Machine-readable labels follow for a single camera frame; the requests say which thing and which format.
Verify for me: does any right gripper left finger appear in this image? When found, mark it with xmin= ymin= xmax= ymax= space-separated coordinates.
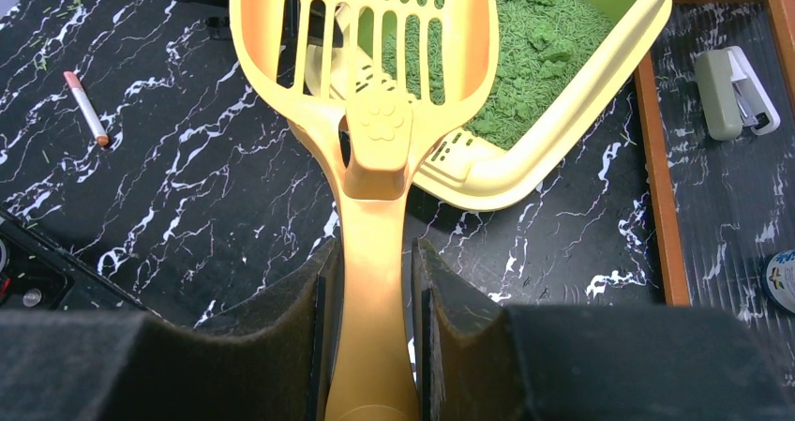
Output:
xmin=1 ymin=240 xmax=341 ymax=420

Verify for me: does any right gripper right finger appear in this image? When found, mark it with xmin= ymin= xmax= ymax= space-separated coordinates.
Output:
xmin=411 ymin=239 xmax=794 ymax=420

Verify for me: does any yellow litter box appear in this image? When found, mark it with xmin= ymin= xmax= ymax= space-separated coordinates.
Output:
xmin=304 ymin=0 xmax=680 ymax=213

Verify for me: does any orange litter scoop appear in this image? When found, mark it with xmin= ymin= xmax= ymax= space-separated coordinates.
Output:
xmin=229 ymin=0 xmax=499 ymax=420

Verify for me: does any green cat litter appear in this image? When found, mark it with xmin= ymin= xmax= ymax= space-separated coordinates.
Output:
xmin=380 ymin=0 xmax=617 ymax=152

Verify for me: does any small blue white jar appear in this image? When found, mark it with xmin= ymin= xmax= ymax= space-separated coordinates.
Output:
xmin=762 ymin=249 xmax=795 ymax=314

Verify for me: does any white marker pen on table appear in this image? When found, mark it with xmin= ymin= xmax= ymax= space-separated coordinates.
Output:
xmin=63 ymin=71 xmax=111 ymax=147

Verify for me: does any wooden shelf rack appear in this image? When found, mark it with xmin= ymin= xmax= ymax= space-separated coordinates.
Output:
xmin=634 ymin=0 xmax=794 ymax=306

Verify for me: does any grey white stapler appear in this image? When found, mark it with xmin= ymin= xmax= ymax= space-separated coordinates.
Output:
xmin=695 ymin=46 xmax=781 ymax=142

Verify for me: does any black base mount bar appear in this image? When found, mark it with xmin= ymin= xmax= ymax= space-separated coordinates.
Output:
xmin=1 ymin=211 xmax=144 ymax=311

